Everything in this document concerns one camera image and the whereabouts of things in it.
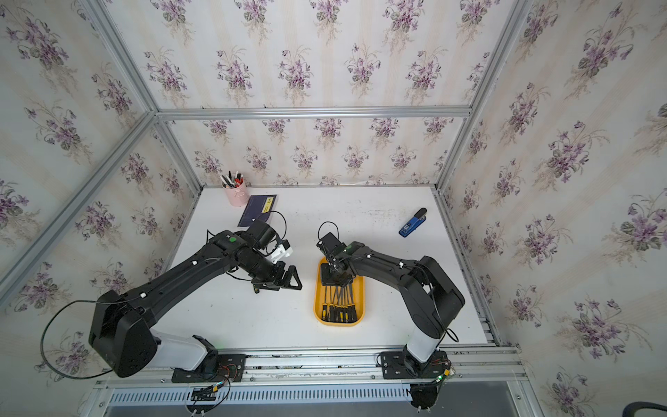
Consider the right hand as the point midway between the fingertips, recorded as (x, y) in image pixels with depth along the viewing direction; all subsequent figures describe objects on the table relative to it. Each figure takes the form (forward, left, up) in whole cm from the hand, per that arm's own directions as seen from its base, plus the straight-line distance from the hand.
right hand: (328, 282), depth 87 cm
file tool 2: (-6, 0, -3) cm, 6 cm away
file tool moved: (-8, -8, -1) cm, 12 cm away
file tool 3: (-9, +1, -2) cm, 9 cm away
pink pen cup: (+36, +40, +8) cm, 54 cm away
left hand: (-7, +10, +11) cm, 17 cm away
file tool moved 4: (-10, 0, -1) cm, 10 cm away
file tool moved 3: (-7, -2, -2) cm, 7 cm away
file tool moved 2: (-8, -7, -2) cm, 11 cm away
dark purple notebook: (+35, +32, -1) cm, 47 cm away
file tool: (-11, -5, 0) cm, 12 cm away
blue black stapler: (+28, -36, 0) cm, 45 cm away
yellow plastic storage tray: (-1, -10, -1) cm, 11 cm away
